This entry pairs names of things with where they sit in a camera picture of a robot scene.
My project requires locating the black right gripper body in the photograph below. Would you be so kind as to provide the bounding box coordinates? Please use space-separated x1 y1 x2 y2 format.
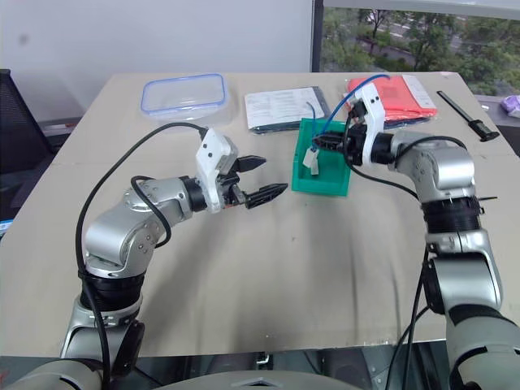
343 121 367 167

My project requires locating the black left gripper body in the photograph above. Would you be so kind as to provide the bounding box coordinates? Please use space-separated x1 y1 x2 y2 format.
218 156 249 210

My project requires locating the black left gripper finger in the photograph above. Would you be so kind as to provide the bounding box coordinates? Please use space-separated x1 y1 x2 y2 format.
236 154 267 174
244 183 289 210

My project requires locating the white coupler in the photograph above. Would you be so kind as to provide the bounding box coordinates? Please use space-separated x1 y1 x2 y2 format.
301 146 323 177

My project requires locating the blue cable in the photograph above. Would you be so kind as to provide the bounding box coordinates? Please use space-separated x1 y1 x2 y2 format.
305 74 392 143

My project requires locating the green plastic bin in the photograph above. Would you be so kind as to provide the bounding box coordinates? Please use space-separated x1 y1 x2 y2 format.
290 117 352 197

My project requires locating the printed paper on dark folder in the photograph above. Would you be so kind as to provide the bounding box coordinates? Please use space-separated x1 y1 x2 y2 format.
244 85 332 133

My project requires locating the red plastic bag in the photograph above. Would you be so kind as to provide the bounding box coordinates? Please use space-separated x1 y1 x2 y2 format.
346 73 440 132

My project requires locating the clear container with blue rim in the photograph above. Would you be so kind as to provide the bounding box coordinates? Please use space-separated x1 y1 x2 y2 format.
140 72 237 128

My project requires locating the purple object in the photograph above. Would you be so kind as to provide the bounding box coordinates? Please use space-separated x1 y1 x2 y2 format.
500 94 520 118

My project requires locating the grey robot torso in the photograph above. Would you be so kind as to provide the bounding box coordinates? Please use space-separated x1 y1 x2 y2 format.
152 367 369 390

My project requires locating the black office chair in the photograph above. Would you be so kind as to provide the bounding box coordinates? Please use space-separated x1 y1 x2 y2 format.
0 68 55 176

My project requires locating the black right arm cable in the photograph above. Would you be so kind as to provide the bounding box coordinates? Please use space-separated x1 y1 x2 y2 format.
343 129 472 390

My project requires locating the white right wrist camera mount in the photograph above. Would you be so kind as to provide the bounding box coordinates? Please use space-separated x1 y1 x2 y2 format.
353 84 387 167

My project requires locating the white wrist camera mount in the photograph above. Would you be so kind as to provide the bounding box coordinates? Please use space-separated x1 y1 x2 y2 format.
353 84 387 167
194 128 240 215

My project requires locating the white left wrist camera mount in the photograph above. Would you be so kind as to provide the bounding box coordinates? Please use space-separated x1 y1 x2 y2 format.
194 128 240 215

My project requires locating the dark window frame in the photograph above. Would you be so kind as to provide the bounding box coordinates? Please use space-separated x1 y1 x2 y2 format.
311 0 327 74

